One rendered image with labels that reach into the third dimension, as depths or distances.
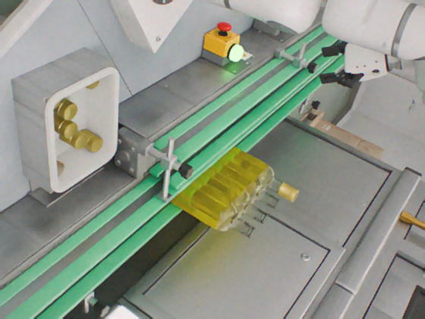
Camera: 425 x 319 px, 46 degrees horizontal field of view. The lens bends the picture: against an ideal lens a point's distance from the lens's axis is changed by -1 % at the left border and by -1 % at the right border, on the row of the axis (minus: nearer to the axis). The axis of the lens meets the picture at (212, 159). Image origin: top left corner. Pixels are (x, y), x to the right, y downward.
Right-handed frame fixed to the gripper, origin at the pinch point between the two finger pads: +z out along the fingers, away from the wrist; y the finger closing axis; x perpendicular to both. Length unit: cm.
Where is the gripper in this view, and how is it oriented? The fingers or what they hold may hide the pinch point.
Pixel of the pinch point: (325, 64)
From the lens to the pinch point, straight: 134.3
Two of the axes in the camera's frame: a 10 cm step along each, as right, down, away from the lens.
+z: -9.1, 0.7, 4.1
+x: -3.8, -5.4, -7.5
